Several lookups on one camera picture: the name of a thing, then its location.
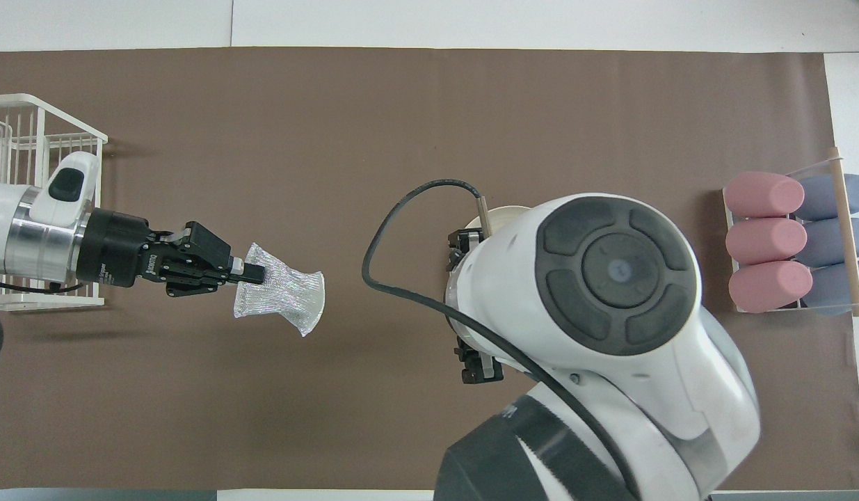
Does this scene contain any cream round plate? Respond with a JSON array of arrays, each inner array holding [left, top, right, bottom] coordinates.
[[463, 205, 533, 232]]

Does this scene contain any pink cup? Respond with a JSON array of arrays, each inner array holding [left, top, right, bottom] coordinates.
[[728, 260, 814, 314], [725, 217, 808, 266], [723, 172, 805, 218]]

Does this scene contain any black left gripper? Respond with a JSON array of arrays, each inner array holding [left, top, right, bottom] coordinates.
[[76, 209, 267, 299]]

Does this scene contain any white wire rack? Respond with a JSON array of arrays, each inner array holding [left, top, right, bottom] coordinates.
[[0, 94, 109, 312]]

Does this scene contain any cup rack with wooden handle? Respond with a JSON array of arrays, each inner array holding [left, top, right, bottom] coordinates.
[[723, 146, 859, 318]]

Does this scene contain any brown table mat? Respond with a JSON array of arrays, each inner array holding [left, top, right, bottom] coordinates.
[[0, 47, 859, 491]]

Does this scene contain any blue cup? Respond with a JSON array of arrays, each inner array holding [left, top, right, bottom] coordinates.
[[794, 174, 859, 221], [803, 260, 859, 317], [801, 218, 859, 268]]

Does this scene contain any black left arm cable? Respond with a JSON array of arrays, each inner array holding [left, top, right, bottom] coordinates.
[[0, 277, 88, 294]]

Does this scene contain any silver mesh sponge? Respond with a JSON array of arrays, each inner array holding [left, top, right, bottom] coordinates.
[[233, 242, 326, 337]]

